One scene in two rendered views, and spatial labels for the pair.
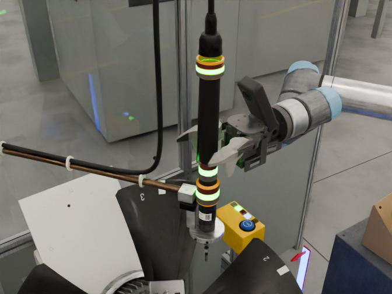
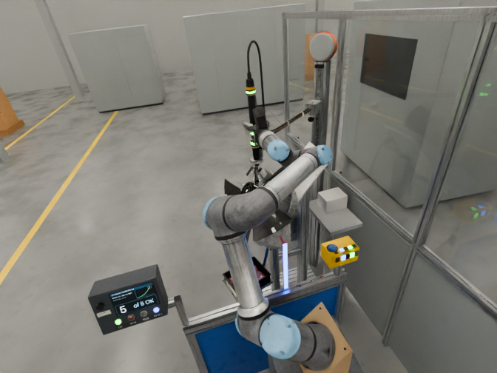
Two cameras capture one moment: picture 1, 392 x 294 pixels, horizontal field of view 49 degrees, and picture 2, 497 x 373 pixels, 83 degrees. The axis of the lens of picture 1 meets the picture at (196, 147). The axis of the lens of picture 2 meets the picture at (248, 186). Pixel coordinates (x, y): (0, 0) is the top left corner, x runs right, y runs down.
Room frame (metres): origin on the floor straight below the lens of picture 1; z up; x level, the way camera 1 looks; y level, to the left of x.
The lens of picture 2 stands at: (1.05, -1.23, 2.13)
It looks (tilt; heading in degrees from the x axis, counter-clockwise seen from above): 33 degrees down; 112
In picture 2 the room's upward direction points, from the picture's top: 6 degrees counter-clockwise
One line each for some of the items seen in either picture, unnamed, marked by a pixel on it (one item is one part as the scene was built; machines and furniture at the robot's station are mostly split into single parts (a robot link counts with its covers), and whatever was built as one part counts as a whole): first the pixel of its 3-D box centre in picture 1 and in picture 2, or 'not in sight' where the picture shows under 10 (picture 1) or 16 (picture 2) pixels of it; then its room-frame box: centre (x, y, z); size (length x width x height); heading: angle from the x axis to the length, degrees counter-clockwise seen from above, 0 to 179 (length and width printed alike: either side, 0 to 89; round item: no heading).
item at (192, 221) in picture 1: (202, 212); (257, 151); (0.63, -0.01, 1.50); 0.09 x 0.07 x 0.10; 71
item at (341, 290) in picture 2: not in sight; (336, 320); (1.10, -0.12, 0.39); 0.04 x 0.04 x 0.78; 36
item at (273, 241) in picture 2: not in sight; (270, 233); (0.68, -0.04, 0.98); 0.20 x 0.16 x 0.20; 36
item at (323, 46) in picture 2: not in sight; (323, 46); (0.86, 0.66, 1.88); 0.17 x 0.15 x 0.16; 126
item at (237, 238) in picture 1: (237, 229); (339, 252); (1.07, -0.14, 1.02); 0.16 x 0.10 x 0.11; 36
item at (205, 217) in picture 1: (208, 146); (253, 123); (0.62, -0.02, 1.66); 0.04 x 0.04 x 0.46
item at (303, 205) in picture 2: not in sight; (302, 247); (0.82, 0.28, 0.57); 0.09 x 0.04 x 1.15; 126
